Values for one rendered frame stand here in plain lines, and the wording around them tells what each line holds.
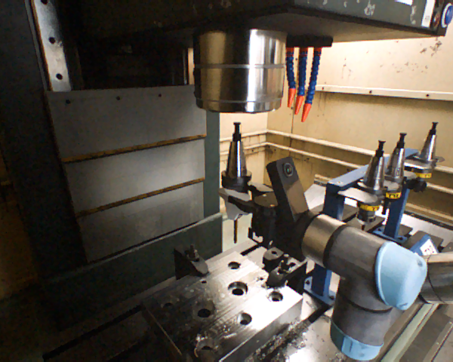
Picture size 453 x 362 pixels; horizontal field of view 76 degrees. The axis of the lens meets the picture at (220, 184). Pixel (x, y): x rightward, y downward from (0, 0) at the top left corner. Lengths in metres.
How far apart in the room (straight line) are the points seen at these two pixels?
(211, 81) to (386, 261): 0.36
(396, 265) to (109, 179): 0.76
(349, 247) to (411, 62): 1.11
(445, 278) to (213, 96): 0.44
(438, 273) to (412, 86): 1.01
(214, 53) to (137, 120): 0.48
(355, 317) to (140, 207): 0.74
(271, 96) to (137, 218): 0.67
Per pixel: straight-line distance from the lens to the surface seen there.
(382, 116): 1.51
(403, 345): 0.89
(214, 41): 0.49
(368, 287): 0.45
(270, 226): 0.51
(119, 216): 1.00
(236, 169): 0.57
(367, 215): 0.76
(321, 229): 0.46
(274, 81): 0.50
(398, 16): 0.53
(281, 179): 0.47
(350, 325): 0.50
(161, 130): 0.96
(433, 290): 0.56
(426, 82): 1.44
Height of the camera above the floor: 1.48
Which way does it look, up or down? 23 degrees down
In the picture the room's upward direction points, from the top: straight up
